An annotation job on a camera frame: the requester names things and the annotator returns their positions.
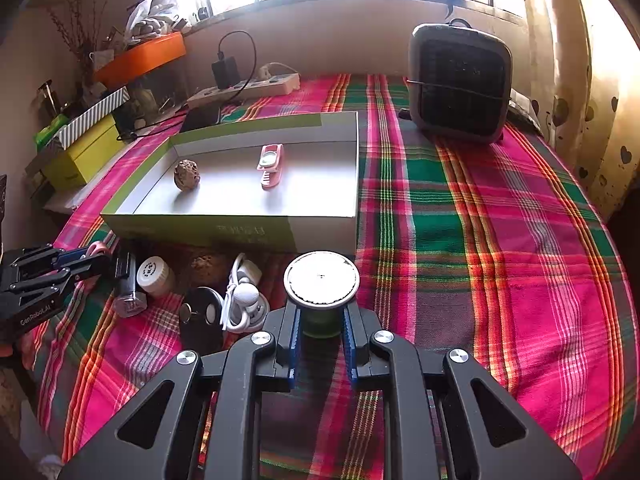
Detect green packet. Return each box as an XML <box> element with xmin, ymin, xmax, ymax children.
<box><xmin>34</xmin><ymin>114</ymin><xmax>70</xmax><ymax>150</ymax></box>

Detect white bottle cap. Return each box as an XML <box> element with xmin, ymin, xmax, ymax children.
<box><xmin>136</xmin><ymin>256</ymin><xmax>176</xmax><ymax>297</ymax></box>

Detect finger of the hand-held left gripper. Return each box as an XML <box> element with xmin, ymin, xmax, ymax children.
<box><xmin>9</xmin><ymin>256</ymin><xmax>112</xmax><ymax>297</ymax></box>
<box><xmin>12</xmin><ymin>245</ymin><xmax>91</xmax><ymax>272</ymax></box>

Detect black round disc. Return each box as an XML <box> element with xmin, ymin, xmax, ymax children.
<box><xmin>178</xmin><ymin>286</ymin><xmax>224</xmax><ymax>356</ymax></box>

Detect black rectangular case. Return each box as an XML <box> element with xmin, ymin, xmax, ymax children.
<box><xmin>112</xmin><ymin>251</ymin><xmax>151</xmax><ymax>317</ymax></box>

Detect black charger adapter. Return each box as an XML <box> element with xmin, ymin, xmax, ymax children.
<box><xmin>211</xmin><ymin>56</ymin><xmax>241</xmax><ymax>92</ymax></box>

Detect brown walnut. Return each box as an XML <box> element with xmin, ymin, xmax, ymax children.
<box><xmin>173</xmin><ymin>159</ymin><xmax>202</xmax><ymax>192</ymax></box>
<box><xmin>191</xmin><ymin>254</ymin><xmax>231</xmax><ymax>286</ymax></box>

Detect green jar with silver lid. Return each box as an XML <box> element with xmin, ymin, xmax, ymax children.
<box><xmin>283</xmin><ymin>251</ymin><xmax>361</xmax><ymax>339</ymax></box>

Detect white cable bundle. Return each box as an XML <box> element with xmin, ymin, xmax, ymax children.
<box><xmin>220</xmin><ymin>252</ymin><xmax>271</xmax><ymax>333</ymax></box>

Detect striped box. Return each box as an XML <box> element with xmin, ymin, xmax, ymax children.
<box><xmin>52</xmin><ymin>86</ymin><xmax>131</xmax><ymax>150</ymax></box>

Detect white plug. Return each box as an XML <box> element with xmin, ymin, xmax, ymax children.
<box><xmin>257</xmin><ymin>61</ymin><xmax>296</xmax><ymax>81</ymax></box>

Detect yellow-green box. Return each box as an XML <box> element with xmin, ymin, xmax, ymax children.
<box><xmin>37</xmin><ymin>115</ymin><xmax>126</xmax><ymax>192</ymax></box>

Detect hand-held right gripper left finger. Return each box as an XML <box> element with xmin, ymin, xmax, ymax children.
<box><xmin>57</xmin><ymin>305</ymin><xmax>302</xmax><ymax>480</ymax></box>

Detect white power strip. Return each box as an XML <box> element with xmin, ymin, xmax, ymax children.
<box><xmin>186</xmin><ymin>72</ymin><xmax>301</xmax><ymax>111</ymax></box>

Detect pile of white bags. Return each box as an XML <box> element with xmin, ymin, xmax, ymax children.
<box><xmin>100</xmin><ymin>0</ymin><xmax>193</xmax><ymax>43</ymax></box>

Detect orange box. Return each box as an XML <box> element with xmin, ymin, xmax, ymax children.
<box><xmin>92</xmin><ymin>31</ymin><xmax>187</xmax><ymax>86</ymax></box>

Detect green and white cardboard box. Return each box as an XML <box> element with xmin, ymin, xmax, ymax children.
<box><xmin>100</xmin><ymin>111</ymin><xmax>360</xmax><ymax>253</ymax></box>

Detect grey portable heater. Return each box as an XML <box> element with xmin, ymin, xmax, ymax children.
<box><xmin>407</xmin><ymin>19</ymin><xmax>514</xmax><ymax>146</ymax></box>

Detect heart print curtain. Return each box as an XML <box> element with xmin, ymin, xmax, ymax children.
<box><xmin>522</xmin><ymin>0</ymin><xmax>640</xmax><ymax>221</ymax></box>

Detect dried twigs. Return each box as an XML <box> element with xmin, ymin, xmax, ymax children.
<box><xmin>47</xmin><ymin>0</ymin><xmax>101</xmax><ymax>81</ymax></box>

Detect plaid blanket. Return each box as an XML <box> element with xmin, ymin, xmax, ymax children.
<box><xmin>37</xmin><ymin>72</ymin><xmax>631</xmax><ymax>480</ymax></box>

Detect black smartphone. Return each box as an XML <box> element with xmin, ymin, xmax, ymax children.
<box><xmin>179</xmin><ymin>105</ymin><xmax>222</xmax><ymax>134</ymax></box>

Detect black charger cable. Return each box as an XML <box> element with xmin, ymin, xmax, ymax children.
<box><xmin>216</xmin><ymin>30</ymin><xmax>258</xmax><ymax>106</ymax></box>

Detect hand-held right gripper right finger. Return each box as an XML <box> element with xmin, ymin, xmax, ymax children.
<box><xmin>341</xmin><ymin>305</ymin><xmax>584</xmax><ymax>480</ymax></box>

